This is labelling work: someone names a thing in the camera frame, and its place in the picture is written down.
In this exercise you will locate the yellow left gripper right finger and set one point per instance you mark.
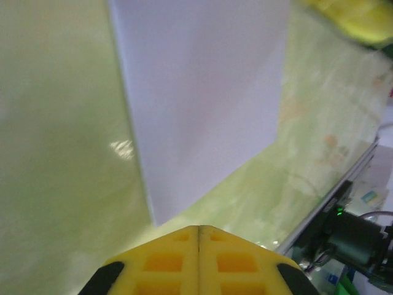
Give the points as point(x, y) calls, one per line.
point(236, 270)

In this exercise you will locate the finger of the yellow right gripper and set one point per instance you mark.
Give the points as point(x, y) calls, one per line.
point(359, 18)

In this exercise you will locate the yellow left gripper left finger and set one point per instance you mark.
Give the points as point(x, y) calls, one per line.
point(165, 270)

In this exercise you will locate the lavender cloth piece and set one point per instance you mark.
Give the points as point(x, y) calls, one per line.
point(202, 101)

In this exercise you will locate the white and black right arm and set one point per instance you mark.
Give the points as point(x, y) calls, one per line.
point(353, 239)

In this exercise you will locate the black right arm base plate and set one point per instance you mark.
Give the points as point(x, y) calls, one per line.
point(336, 196)

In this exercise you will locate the long aluminium table rail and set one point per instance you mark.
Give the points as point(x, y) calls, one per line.
point(337, 181)

